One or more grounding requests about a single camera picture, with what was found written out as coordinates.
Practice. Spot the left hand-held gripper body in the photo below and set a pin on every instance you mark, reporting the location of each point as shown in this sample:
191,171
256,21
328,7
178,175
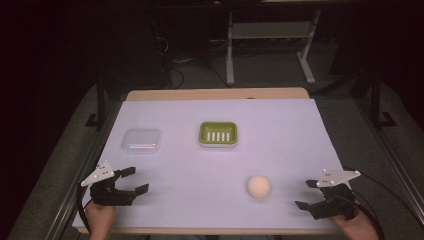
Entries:
106,196

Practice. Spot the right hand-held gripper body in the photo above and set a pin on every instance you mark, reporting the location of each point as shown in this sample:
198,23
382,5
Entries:
336,201

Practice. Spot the beige round ball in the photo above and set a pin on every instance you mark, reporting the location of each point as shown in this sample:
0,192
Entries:
259,187

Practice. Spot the person's left hand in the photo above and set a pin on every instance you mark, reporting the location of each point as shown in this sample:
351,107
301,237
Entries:
99,220

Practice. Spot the person's right hand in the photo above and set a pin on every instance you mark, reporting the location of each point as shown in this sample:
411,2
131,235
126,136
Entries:
358,230

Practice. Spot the clear plastic lidded box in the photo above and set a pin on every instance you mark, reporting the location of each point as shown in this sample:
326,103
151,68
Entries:
141,140

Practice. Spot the black metal stand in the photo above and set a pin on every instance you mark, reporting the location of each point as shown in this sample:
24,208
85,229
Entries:
101,106
376,100

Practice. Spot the white table sheet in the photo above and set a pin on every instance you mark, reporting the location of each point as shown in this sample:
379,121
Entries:
213,173

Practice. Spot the green soap dish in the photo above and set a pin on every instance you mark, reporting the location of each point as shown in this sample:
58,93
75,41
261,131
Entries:
218,134

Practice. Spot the aluminium frame rail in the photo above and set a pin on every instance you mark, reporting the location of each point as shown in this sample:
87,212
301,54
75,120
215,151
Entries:
76,186
393,156

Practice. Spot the white metal desk frame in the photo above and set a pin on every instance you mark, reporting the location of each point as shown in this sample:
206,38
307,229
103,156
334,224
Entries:
266,30

